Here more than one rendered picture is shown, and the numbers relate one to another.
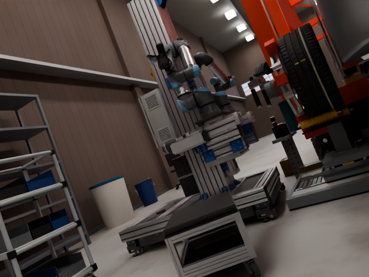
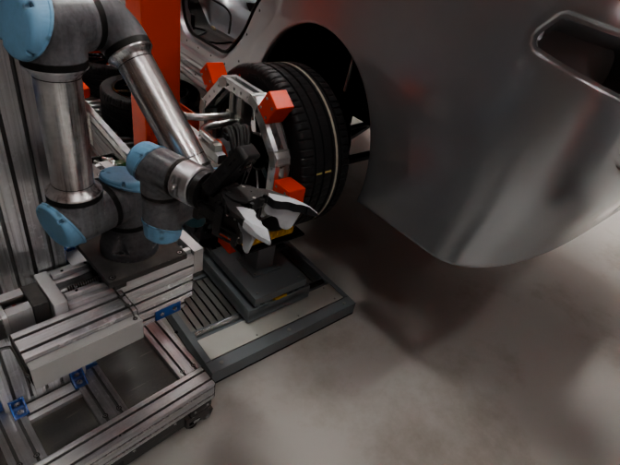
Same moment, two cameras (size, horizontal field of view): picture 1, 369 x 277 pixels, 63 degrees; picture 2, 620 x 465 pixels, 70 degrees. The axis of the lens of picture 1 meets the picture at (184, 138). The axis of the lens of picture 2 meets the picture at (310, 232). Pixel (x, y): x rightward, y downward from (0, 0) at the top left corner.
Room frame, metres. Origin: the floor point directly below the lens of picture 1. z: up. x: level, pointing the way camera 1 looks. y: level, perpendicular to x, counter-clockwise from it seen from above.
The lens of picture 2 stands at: (1.53, 0.52, 1.63)
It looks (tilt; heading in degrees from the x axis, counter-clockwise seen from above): 35 degrees down; 285
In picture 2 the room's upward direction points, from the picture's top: 12 degrees clockwise
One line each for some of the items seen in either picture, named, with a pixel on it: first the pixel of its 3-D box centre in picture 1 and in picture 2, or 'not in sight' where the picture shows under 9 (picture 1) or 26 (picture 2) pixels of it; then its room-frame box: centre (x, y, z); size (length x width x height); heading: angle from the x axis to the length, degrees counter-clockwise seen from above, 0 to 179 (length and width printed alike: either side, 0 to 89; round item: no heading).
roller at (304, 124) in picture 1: (318, 119); (267, 233); (2.11, -0.93, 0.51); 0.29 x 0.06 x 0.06; 61
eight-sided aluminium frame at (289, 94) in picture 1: (289, 82); (239, 153); (2.27, -0.90, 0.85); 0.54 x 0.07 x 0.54; 151
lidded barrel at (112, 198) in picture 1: (113, 201); not in sight; (4.94, 1.47, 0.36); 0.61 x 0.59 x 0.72; 157
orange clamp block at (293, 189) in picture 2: (281, 79); (288, 192); (1.99, -0.75, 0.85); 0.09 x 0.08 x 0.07; 151
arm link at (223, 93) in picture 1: (221, 98); not in sight; (2.70, -0.44, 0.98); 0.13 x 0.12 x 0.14; 53
